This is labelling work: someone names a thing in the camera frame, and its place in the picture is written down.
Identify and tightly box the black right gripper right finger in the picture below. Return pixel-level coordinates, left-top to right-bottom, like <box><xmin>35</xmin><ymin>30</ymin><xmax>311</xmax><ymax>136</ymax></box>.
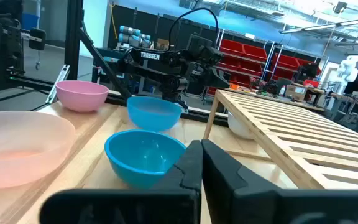
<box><xmin>201</xmin><ymin>138</ymin><xmax>358</xmax><ymax>224</ymax></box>

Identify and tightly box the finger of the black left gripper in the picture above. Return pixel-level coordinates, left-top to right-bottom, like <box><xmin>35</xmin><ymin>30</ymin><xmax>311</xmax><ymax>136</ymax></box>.
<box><xmin>206</xmin><ymin>67</ymin><xmax>231</xmax><ymax>90</ymax></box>

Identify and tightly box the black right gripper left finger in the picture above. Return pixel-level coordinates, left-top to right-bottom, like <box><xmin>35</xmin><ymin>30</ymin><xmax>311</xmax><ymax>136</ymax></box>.
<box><xmin>39</xmin><ymin>139</ymin><xmax>203</xmax><ymax>224</ymax></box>

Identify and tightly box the white bowl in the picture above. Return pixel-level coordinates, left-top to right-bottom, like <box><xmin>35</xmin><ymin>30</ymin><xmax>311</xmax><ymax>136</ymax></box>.
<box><xmin>227</xmin><ymin>111</ymin><xmax>256</xmax><ymax>140</ymax></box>

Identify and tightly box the teal bowl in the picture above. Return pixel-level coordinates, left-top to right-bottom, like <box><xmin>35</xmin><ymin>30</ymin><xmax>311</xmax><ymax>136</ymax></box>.
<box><xmin>104</xmin><ymin>129</ymin><xmax>188</xmax><ymax>190</ymax></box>

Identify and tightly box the pale blue bowl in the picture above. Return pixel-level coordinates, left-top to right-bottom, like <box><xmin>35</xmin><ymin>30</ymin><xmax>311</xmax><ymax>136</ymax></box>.
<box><xmin>126</xmin><ymin>95</ymin><xmax>183</xmax><ymax>133</ymax></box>

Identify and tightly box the pink bowl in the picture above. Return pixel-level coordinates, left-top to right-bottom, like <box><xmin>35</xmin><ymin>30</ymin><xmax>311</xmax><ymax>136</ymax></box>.
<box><xmin>55</xmin><ymin>80</ymin><xmax>109</xmax><ymax>113</ymax></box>

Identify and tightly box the translucent orange bowl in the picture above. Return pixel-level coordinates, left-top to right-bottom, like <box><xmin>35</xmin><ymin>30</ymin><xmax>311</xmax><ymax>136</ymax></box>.
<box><xmin>0</xmin><ymin>110</ymin><xmax>76</xmax><ymax>189</ymax></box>

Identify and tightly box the wooden slatted shelf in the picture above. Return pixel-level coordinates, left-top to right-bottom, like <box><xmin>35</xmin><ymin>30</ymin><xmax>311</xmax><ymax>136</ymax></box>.
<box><xmin>203</xmin><ymin>88</ymin><xmax>358</xmax><ymax>190</ymax></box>

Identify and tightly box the red storage bin rack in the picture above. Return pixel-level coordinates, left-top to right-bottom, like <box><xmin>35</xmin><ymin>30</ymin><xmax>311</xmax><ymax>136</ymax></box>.
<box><xmin>206</xmin><ymin>29</ymin><xmax>323</xmax><ymax>94</ymax></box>

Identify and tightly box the black partition panel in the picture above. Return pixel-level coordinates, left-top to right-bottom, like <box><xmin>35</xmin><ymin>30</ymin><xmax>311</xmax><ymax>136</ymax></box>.
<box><xmin>108</xmin><ymin>4</ymin><xmax>291</xmax><ymax>94</ymax></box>

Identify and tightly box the cardboard box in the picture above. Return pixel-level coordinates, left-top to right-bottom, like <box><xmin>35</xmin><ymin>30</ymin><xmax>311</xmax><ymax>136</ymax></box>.
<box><xmin>285</xmin><ymin>84</ymin><xmax>307</xmax><ymax>101</ymax></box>

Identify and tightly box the black monitor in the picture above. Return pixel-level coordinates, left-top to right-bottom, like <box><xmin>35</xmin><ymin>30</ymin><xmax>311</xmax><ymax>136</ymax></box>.
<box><xmin>294</xmin><ymin>63</ymin><xmax>319</xmax><ymax>82</ymax></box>

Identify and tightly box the ceiling light strip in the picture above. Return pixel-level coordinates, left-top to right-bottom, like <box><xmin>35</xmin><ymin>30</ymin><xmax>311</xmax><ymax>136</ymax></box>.
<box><xmin>278</xmin><ymin>16</ymin><xmax>358</xmax><ymax>34</ymax></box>

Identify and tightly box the cluttered work table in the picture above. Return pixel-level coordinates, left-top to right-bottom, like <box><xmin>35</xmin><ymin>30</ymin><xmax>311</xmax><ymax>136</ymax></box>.
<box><xmin>290</xmin><ymin>82</ymin><xmax>358</xmax><ymax>133</ymax></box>

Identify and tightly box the blue plastic bin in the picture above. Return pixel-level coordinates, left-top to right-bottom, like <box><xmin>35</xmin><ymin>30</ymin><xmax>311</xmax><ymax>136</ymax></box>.
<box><xmin>22</xmin><ymin>12</ymin><xmax>40</xmax><ymax>31</ymax></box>

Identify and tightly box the black equipment rack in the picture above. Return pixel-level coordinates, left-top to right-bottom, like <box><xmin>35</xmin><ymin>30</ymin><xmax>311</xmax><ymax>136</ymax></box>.
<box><xmin>0</xmin><ymin>0</ymin><xmax>47</xmax><ymax>94</ymax></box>

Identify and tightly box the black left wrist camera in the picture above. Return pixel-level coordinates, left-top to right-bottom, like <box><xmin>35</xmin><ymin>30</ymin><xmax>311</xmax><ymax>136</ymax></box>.
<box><xmin>202</xmin><ymin>45</ymin><xmax>224</xmax><ymax>65</ymax></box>

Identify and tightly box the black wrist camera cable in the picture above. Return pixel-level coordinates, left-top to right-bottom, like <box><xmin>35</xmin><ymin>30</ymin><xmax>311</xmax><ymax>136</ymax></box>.
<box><xmin>167</xmin><ymin>6</ymin><xmax>220</xmax><ymax>50</ymax></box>

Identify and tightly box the silver aluminium rail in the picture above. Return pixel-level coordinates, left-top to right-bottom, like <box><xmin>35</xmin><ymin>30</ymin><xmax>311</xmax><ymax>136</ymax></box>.
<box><xmin>45</xmin><ymin>64</ymin><xmax>71</xmax><ymax>105</ymax></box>

